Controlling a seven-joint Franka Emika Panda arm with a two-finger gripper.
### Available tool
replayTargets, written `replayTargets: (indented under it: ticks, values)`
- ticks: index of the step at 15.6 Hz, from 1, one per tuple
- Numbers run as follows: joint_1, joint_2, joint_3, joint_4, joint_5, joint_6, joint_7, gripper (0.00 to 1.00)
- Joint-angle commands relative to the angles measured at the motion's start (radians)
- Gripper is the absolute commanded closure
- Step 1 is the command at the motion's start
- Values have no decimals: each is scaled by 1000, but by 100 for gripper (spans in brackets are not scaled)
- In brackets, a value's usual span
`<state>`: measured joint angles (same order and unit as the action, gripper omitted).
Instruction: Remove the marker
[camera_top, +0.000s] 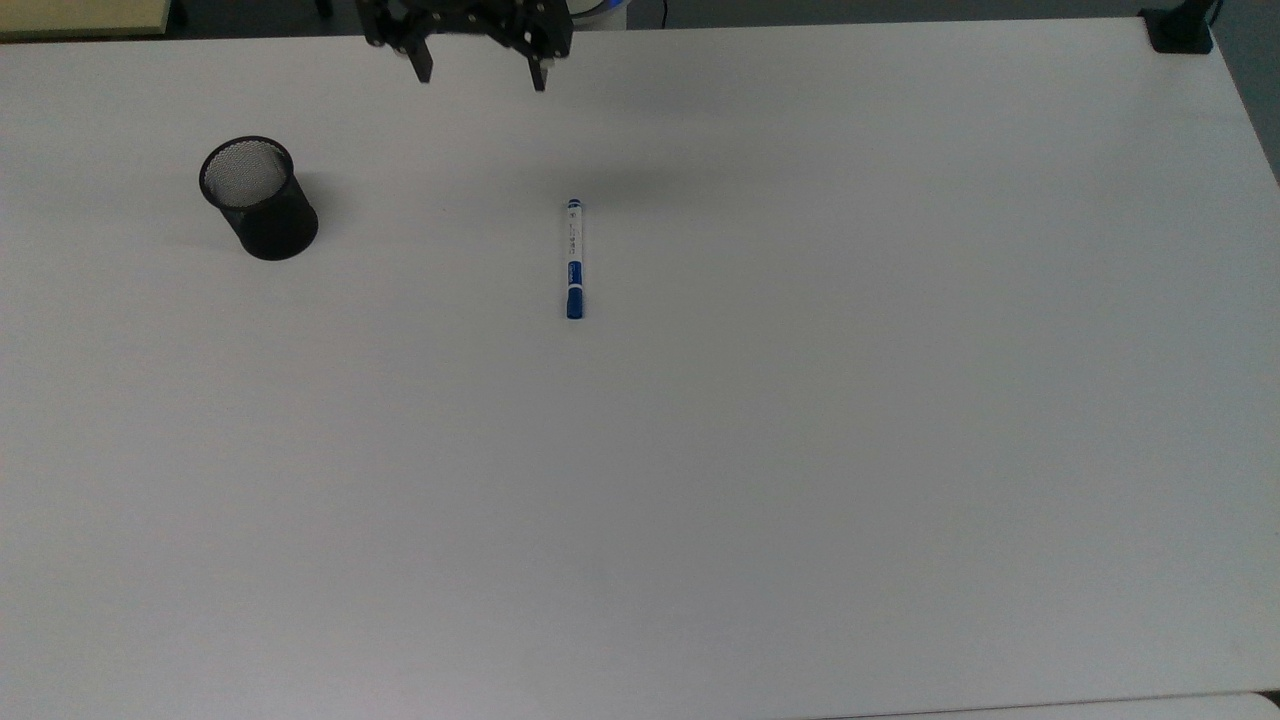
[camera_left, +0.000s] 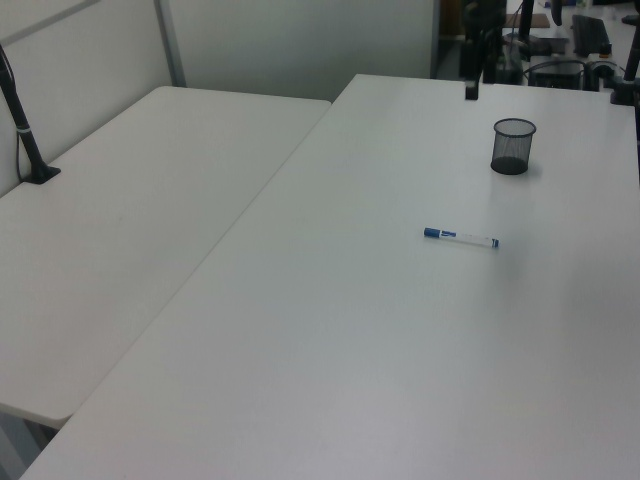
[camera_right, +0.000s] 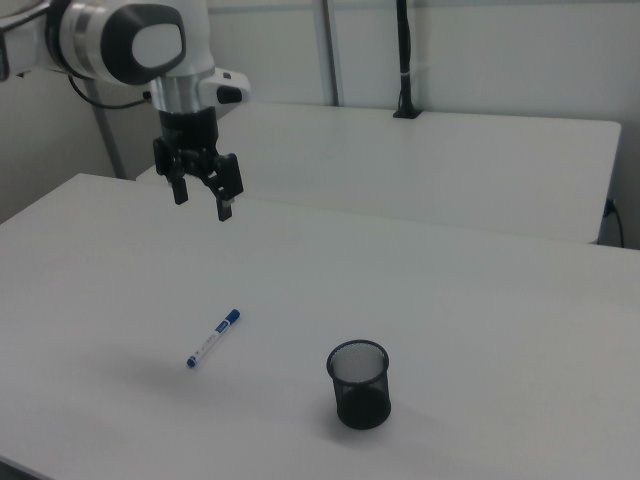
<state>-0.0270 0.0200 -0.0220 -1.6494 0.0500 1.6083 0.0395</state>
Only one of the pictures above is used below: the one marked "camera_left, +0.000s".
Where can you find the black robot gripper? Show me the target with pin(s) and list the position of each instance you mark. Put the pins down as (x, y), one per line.
(480, 25)

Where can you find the blue and white marker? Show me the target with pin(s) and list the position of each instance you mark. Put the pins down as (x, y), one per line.
(461, 238)

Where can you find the black mesh pen cup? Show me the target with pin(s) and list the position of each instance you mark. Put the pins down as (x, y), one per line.
(512, 155)

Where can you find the black equipment box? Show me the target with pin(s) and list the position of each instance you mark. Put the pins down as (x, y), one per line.
(557, 74)

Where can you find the black keyboard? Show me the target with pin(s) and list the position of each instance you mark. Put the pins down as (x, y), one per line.
(590, 35)

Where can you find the black camera stand with clamp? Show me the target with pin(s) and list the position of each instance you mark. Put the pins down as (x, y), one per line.
(622, 90)

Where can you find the grey metal partition post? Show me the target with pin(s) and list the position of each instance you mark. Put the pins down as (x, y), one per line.
(170, 42)

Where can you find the black camera stand with band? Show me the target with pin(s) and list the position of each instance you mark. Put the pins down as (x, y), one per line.
(27, 140)

